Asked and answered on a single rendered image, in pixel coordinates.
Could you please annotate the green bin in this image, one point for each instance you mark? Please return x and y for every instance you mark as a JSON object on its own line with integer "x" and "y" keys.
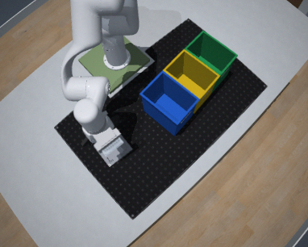
{"x": 212, "y": 53}

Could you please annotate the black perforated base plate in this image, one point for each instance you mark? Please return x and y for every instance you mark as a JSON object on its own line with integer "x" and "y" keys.
{"x": 159, "y": 158}

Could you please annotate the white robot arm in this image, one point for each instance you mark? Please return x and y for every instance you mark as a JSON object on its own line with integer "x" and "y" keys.
{"x": 93, "y": 20}

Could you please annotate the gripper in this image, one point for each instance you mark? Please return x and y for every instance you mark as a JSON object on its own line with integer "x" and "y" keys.
{"x": 90, "y": 140}

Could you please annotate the blue bin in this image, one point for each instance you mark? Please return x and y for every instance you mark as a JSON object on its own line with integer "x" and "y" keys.
{"x": 166, "y": 100}

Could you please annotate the yellow open bin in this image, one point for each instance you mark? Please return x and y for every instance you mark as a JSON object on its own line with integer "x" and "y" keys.
{"x": 194, "y": 75}

